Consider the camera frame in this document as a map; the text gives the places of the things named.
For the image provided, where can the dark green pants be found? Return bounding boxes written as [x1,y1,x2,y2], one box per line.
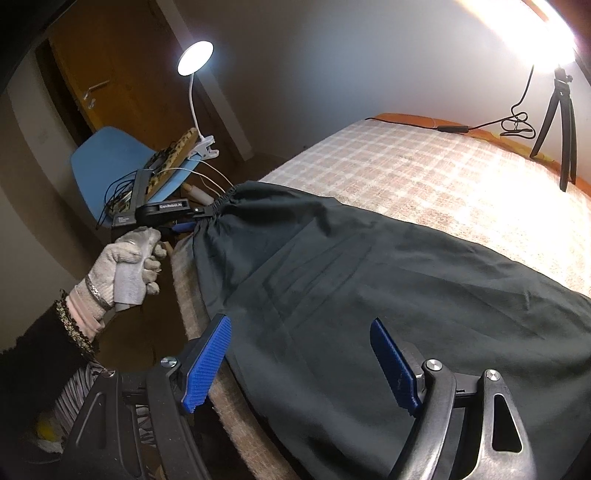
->
[192,182,590,479]

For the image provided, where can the brown wooden door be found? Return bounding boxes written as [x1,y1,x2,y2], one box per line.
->
[48,0,238,157]

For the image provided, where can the blue plastic chair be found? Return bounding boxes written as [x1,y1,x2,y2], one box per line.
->
[69,126,205,227]

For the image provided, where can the leopard print cushion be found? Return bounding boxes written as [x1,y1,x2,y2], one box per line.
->
[108,127,199,216]

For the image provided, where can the left forearm dark sleeve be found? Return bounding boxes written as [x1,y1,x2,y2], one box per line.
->
[1,292,98,411]

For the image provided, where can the black ring light cable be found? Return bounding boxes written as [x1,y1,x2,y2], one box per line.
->
[437,64,537,137]

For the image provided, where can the white clip desk lamp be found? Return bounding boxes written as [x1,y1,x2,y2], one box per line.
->
[176,39,221,163]

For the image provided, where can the left hand white glove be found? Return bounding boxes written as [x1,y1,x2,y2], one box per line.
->
[82,227,166,312]

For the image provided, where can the striped purple trouser leg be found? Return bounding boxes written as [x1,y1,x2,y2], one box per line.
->
[53,362,114,435]

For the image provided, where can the bright ring light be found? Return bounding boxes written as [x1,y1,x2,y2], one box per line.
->
[458,0,576,70]

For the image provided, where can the black tripod stand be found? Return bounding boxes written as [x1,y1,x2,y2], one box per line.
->
[529,67,579,192]

